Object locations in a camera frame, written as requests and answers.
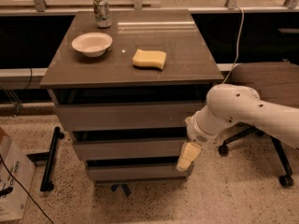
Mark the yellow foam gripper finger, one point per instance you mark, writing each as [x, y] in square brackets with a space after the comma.
[188, 154]

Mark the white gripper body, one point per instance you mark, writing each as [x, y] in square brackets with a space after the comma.
[196, 132]

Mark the grey bottom drawer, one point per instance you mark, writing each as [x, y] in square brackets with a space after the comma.
[136, 172]

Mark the grey drawer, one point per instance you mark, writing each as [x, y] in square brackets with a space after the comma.
[77, 118]
[136, 172]
[128, 149]

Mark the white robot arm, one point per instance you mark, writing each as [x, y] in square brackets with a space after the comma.
[227, 105]

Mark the grey top drawer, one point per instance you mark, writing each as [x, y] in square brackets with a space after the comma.
[77, 118]

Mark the grey middle drawer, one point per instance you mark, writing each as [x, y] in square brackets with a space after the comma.
[128, 149]

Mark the grey drawer cabinet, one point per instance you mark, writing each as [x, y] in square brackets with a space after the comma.
[189, 72]

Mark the blue tape cross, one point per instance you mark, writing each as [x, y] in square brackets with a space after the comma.
[124, 187]

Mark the yellow sponge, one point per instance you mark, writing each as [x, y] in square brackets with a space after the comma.
[149, 58]

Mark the grey office chair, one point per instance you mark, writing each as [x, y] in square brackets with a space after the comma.
[276, 82]

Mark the white bowl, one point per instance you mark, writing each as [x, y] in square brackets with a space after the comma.
[92, 44]

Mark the black wheeled stand base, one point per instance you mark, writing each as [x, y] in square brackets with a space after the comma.
[48, 158]

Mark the green white drink can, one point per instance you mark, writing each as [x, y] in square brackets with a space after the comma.
[102, 13]

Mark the white cardboard box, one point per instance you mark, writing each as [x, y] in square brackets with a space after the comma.
[16, 175]

